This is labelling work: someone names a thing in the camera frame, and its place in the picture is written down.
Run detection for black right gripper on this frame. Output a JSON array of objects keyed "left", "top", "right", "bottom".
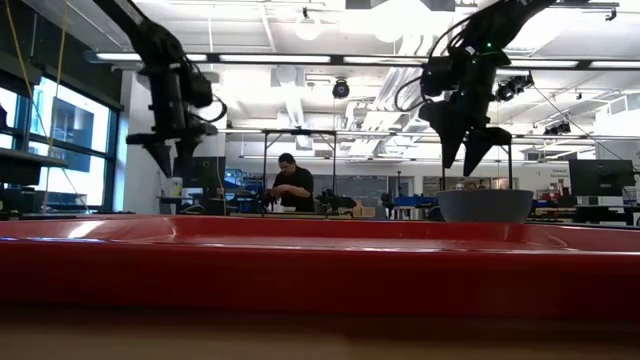
[{"left": 418, "top": 46, "right": 514, "bottom": 178}]

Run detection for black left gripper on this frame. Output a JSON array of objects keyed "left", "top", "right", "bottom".
[{"left": 126, "top": 64, "right": 220, "bottom": 187}]

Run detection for blue bowl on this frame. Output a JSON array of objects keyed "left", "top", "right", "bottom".
[{"left": 435, "top": 188, "right": 535, "bottom": 224}]

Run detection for red plastic tray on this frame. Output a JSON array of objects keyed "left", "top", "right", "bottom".
[{"left": 0, "top": 214, "right": 640, "bottom": 322}]

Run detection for black background monitor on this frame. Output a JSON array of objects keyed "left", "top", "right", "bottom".
[
  {"left": 173, "top": 155, "right": 227, "bottom": 191},
  {"left": 567, "top": 158, "right": 637, "bottom": 198}
]

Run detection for ceiling track spotlight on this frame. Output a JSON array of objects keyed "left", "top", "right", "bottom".
[{"left": 494, "top": 72, "right": 536, "bottom": 102}]

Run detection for blue storage bins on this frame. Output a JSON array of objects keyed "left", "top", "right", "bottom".
[{"left": 393, "top": 195, "right": 440, "bottom": 208}]

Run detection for cardboard box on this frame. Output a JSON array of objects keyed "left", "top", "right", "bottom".
[{"left": 351, "top": 201, "right": 377, "bottom": 219}]

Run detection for person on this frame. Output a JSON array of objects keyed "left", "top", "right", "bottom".
[{"left": 266, "top": 151, "right": 317, "bottom": 214}]

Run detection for dark grey desk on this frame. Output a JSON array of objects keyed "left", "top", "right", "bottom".
[{"left": 0, "top": 146, "right": 70, "bottom": 187}]

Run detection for black background workstation frame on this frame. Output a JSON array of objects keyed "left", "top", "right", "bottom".
[
  {"left": 260, "top": 128, "right": 338, "bottom": 202},
  {"left": 441, "top": 133, "right": 515, "bottom": 192}
]

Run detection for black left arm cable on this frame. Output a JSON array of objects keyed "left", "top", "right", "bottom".
[{"left": 185, "top": 54, "right": 229, "bottom": 125}]

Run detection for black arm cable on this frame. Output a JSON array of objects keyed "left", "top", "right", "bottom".
[
  {"left": 185, "top": 54, "right": 229, "bottom": 125},
  {"left": 393, "top": 13, "right": 476, "bottom": 114}
]

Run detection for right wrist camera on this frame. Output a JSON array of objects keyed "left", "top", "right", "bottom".
[{"left": 419, "top": 54, "right": 452, "bottom": 98}]

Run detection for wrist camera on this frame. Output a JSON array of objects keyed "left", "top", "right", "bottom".
[
  {"left": 419, "top": 54, "right": 452, "bottom": 98},
  {"left": 186, "top": 68, "right": 216, "bottom": 110}
]

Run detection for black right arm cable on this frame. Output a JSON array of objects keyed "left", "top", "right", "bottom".
[{"left": 393, "top": 13, "right": 476, "bottom": 114}]

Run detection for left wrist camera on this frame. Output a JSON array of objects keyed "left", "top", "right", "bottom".
[{"left": 186, "top": 68, "right": 216, "bottom": 110}]

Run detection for yellow cable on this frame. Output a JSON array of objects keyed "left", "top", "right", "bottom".
[
  {"left": 3, "top": 0, "right": 52, "bottom": 147},
  {"left": 41, "top": 0, "right": 70, "bottom": 214}
]

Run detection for ceiling dome camera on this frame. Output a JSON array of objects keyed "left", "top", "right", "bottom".
[{"left": 331, "top": 78, "right": 352, "bottom": 101}]

